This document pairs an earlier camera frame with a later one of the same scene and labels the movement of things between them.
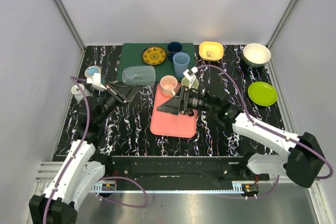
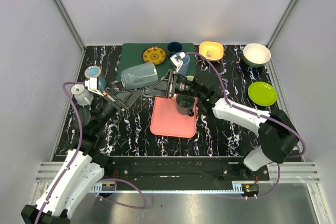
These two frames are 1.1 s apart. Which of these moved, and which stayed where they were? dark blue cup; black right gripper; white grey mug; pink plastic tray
Moved: black right gripper
Stayed: white grey mug; pink plastic tray; dark blue cup
